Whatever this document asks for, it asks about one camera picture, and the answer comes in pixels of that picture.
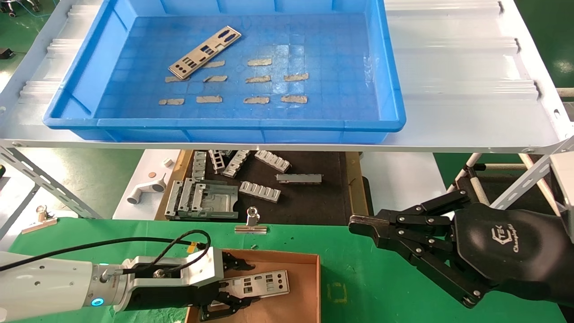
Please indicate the white pipe rack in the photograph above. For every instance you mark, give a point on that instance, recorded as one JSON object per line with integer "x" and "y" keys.
{"x": 474, "y": 158}

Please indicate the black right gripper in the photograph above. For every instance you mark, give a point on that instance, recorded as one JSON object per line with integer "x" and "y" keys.
{"x": 515, "y": 255}

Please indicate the green table cloth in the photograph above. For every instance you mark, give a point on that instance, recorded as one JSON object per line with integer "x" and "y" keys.
{"x": 358, "y": 287}

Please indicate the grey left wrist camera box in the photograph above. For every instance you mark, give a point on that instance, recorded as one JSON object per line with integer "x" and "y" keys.
{"x": 210, "y": 264}

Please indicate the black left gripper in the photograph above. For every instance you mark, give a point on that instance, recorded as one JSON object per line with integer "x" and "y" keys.
{"x": 170, "y": 298}

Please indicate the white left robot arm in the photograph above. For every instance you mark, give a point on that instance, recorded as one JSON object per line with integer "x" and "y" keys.
{"x": 45, "y": 282}

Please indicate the grey tape strip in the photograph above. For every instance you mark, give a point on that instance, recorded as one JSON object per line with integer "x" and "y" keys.
{"x": 215, "y": 78}
{"x": 260, "y": 62}
{"x": 258, "y": 79}
{"x": 217, "y": 64}
{"x": 171, "y": 79}

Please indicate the grey flat metal bar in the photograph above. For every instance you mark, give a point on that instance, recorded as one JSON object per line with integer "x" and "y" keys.
{"x": 298, "y": 179}

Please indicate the silver binder clip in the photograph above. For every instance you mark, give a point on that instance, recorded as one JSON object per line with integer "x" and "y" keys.
{"x": 38, "y": 226}
{"x": 251, "y": 229}

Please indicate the white metal shelf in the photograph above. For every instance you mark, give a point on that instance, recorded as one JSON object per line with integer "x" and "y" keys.
{"x": 448, "y": 89}

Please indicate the wood framed black mat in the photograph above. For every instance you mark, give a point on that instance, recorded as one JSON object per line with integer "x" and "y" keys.
{"x": 314, "y": 202}

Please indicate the white pipe fitting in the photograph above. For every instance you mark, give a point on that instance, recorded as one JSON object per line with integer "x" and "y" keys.
{"x": 143, "y": 190}

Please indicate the beige perforated angle bar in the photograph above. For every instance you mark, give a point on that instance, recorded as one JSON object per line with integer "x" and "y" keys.
{"x": 549, "y": 197}

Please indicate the small white cap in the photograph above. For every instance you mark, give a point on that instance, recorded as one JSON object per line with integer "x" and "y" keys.
{"x": 167, "y": 162}

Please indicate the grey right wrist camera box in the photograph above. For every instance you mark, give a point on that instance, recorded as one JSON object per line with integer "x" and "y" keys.
{"x": 566, "y": 188}

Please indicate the blue plastic tray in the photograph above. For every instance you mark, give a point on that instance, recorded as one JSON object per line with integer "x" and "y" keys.
{"x": 314, "y": 45}

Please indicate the black wheeled chair base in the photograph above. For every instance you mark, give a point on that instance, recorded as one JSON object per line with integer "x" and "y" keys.
{"x": 10, "y": 13}

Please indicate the white perforated shelf leg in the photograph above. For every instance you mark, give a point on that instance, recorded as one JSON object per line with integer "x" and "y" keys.
{"x": 45, "y": 181}
{"x": 506, "y": 195}

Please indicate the white horizontal rod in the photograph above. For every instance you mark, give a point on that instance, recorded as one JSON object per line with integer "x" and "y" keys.
{"x": 566, "y": 92}

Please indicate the brown cardboard box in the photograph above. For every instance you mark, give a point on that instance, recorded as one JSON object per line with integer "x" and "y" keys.
{"x": 305, "y": 309}

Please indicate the black power adapter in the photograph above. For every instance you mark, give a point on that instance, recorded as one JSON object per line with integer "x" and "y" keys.
{"x": 5, "y": 53}

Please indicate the grey ribbed metal block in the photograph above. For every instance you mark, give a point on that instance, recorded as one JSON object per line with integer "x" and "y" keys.
{"x": 273, "y": 161}
{"x": 260, "y": 192}

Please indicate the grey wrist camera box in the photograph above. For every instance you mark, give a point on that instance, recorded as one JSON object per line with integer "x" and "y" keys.
{"x": 566, "y": 188}
{"x": 210, "y": 264}

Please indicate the grey slotted metal bracket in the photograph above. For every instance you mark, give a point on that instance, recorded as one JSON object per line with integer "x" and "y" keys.
{"x": 235, "y": 165}
{"x": 199, "y": 166}
{"x": 218, "y": 162}

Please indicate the large grey metal frame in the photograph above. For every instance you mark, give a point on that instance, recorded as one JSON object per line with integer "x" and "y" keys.
{"x": 215, "y": 211}

